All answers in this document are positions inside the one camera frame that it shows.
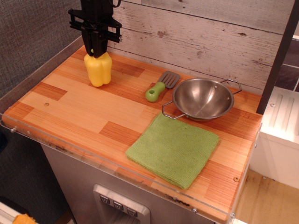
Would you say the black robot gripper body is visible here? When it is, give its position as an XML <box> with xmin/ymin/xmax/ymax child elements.
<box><xmin>68</xmin><ymin>0</ymin><xmax>122</xmax><ymax>42</ymax></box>

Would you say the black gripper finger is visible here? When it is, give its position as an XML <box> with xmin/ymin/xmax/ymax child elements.
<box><xmin>81</xmin><ymin>29</ymin><xmax>93</xmax><ymax>56</ymax></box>
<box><xmin>91</xmin><ymin>29</ymin><xmax>108</xmax><ymax>58</ymax></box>

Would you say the yellow toy bell pepper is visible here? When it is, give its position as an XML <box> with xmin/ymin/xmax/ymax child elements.
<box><xmin>84</xmin><ymin>52</ymin><xmax>113</xmax><ymax>87</ymax></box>

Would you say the green knitted cloth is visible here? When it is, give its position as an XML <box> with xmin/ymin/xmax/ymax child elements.
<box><xmin>126</xmin><ymin>113</ymin><xmax>219</xmax><ymax>189</ymax></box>

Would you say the grey toy fridge cabinet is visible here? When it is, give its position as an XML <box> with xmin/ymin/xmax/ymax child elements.
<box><xmin>42</xmin><ymin>145</ymin><xmax>213</xmax><ymax>224</ymax></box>

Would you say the clear acrylic front guard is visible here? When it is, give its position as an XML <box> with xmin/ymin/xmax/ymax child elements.
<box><xmin>2</xmin><ymin>108</ymin><xmax>262</xmax><ymax>224</ymax></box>

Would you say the silver dispenser button panel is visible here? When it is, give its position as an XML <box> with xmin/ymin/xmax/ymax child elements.
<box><xmin>93</xmin><ymin>184</ymin><xmax>151</xmax><ymax>224</ymax></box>

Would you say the yellow orange object bottom left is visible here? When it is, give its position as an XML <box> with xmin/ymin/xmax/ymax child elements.
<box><xmin>12</xmin><ymin>214</ymin><xmax>36</xmax><ymax>224</ymax></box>

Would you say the green handled grey spatula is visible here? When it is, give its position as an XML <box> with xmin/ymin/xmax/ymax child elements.
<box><xmin>145</xmin><ymin>71</ymin><xmax>180</xmax><ymax>102</ymax></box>

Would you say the stainless steel bowl with handles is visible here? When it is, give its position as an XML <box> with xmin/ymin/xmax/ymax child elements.
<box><xmin>162</xmin><ymin>78</ymin><xmax>242</xmax><ymax>121</ymax></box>

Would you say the dark right upright post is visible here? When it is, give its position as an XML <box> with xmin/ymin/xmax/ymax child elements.
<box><xmin>256</xmin><ymin>0</ymin><xmax>299</xmax><ymax>115</ymax></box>

